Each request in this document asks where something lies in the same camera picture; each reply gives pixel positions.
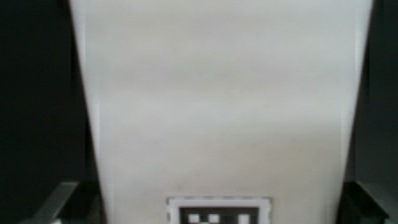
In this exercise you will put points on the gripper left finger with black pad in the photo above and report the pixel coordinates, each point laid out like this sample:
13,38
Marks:
73,205

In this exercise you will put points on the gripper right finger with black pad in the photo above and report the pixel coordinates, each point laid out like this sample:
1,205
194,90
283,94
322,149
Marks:
361,210

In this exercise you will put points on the white long cabinet block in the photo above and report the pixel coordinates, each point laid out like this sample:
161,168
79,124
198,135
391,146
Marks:
221,82

